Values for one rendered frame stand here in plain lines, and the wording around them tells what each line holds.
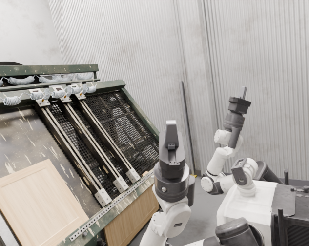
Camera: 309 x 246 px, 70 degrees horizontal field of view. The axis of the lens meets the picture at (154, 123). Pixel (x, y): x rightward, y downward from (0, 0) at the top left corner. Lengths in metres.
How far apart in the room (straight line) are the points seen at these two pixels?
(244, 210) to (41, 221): 1.33
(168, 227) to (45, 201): 1.29
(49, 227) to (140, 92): 3.21
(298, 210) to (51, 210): 1.48
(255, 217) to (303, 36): 2.95
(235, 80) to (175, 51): 1.13
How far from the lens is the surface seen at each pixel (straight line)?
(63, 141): 2.02
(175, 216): 0.60
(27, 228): 1.72
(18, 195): 1.77
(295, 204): 0.85
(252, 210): 0.80
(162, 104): 4.16
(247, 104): 1.13
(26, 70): 2.70
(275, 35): 3.53
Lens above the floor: 1.80
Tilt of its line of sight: 10 degrees down
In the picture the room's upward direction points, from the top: 9 degrees counter-clockwise
